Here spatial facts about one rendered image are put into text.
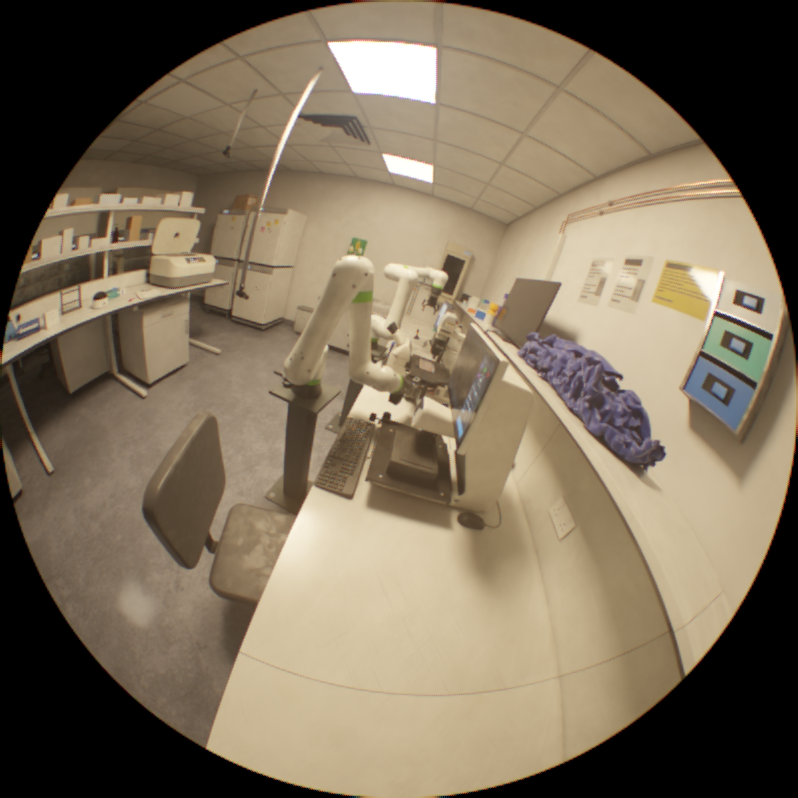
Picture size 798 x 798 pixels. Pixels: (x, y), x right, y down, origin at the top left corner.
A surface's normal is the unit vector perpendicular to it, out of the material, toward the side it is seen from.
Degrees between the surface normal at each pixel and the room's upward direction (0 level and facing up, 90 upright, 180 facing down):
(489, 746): 0
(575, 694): 90
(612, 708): 90
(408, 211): 90
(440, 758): 0
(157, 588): 0
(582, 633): 90
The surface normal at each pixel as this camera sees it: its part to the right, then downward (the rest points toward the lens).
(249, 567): 0.31, -0.83
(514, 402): -0.11, 0.45
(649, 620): -0.94, -0.33
